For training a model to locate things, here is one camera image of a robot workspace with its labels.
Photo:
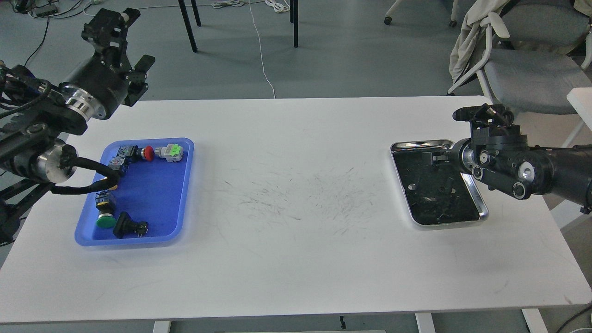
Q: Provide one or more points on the grey office chair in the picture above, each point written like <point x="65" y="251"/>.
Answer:
<point x="531" y="55"/>

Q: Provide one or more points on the white side table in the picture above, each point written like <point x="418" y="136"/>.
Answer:
<point x="581" y="100"/>

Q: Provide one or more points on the black table leg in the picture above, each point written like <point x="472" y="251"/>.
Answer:
<point x="294" y="19"/>
<point x="186" y="20"/>

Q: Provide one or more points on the black table leg left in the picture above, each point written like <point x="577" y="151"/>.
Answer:
<point x="186" y="20"/>

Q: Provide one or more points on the silver metal tray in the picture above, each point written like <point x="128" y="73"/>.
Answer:
<point x="437" y="197"/>

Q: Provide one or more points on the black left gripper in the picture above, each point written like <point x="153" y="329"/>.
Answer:
<point x="99" y="85"/>

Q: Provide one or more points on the black table leg right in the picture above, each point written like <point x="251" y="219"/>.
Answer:
<point x="294" y="19"/>

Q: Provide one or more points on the grey green connector part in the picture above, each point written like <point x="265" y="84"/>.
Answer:
<point x="171" y="152"/>

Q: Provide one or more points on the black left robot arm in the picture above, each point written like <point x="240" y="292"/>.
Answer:
<point x="39" y="112"/>

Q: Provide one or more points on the red push button switch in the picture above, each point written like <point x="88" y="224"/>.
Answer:
<point x="134" y="153"/>

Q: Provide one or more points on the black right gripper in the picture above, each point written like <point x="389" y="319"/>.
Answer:
<point x="460" y="155"/>

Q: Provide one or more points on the black switch part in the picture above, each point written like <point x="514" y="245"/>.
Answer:
<point x="125" y="225"/>

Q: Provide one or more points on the small blue black switch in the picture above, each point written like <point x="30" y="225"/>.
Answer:
<point x="118" y="164"/>

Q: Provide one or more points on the beige jacket on chair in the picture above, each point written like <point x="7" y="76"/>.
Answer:
<point x="470" y="27"/>

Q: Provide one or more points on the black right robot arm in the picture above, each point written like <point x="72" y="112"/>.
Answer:
<point x="497" y="154"/>

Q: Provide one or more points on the blue plastic tray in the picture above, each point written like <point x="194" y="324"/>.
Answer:
<point x="152" y="191"/>

